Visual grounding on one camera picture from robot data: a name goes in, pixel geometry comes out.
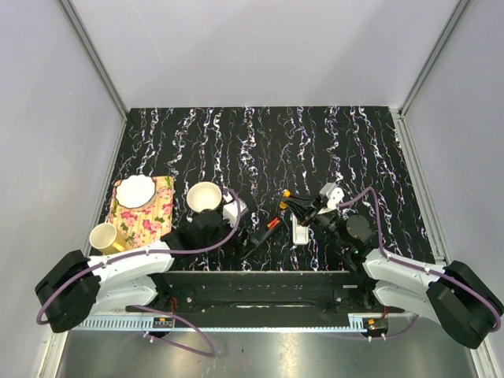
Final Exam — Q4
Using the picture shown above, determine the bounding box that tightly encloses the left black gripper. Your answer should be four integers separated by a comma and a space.
197, 215, 256, 260

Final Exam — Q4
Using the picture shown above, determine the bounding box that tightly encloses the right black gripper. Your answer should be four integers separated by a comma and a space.
283, 192, 350, 250

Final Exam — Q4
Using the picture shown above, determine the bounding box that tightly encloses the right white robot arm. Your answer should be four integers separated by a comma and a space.
280, 197, 503, 349

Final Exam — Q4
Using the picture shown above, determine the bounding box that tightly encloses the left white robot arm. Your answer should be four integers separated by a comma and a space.
35, 210, 243, 333

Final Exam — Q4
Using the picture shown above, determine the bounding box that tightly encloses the white remote control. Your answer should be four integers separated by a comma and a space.
291, 214, 309, 246

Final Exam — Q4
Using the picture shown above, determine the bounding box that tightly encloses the red battery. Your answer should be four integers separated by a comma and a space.
267, 217, 280, 229

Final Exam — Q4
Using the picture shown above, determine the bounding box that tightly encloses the beige ceramic bowl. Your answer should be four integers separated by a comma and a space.
187, 181, 222, 213

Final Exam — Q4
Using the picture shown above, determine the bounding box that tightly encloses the floral placemat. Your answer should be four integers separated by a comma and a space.
107, 176, 175, 248

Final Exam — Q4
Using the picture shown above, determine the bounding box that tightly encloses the white scalloped bowl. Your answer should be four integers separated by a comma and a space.
116, 175, 156, 209

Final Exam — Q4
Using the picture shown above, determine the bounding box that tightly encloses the yellow mug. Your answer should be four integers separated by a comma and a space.
89, 223, 127, 255

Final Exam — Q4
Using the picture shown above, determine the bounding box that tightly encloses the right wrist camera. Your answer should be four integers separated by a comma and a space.
319, 183, 344, 214

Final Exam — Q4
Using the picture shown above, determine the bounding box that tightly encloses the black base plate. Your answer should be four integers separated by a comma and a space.
149, 271, 385, 313

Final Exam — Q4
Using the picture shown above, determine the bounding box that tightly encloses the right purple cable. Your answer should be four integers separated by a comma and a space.
336, 187, 503, 334

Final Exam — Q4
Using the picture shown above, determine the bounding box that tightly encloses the purple cable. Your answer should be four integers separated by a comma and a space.
35, 187, 242, 326
336, 187, 503, 334

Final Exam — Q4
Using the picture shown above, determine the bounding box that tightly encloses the slotted cable duct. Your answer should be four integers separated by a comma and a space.
74, 309, 381, 333

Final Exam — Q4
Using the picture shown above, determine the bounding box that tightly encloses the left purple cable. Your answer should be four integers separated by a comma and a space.
35, 187, 242, 326

